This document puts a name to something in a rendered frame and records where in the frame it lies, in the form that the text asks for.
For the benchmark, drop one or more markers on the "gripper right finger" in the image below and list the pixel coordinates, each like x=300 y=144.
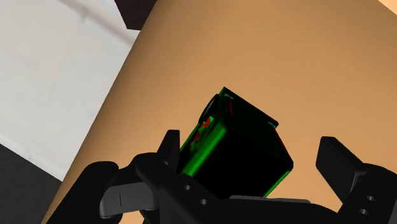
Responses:
x=338 y=161

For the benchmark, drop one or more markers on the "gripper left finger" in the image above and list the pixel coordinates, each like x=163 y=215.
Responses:
x=173 y=192

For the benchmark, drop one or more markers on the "green and black box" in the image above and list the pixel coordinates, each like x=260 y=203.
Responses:
x=242 y=155

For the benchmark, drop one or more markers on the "tan wooden table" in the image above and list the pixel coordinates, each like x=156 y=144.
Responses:
x=279 y=56

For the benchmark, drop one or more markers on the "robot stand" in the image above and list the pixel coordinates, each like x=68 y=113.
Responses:
x=135 y=12

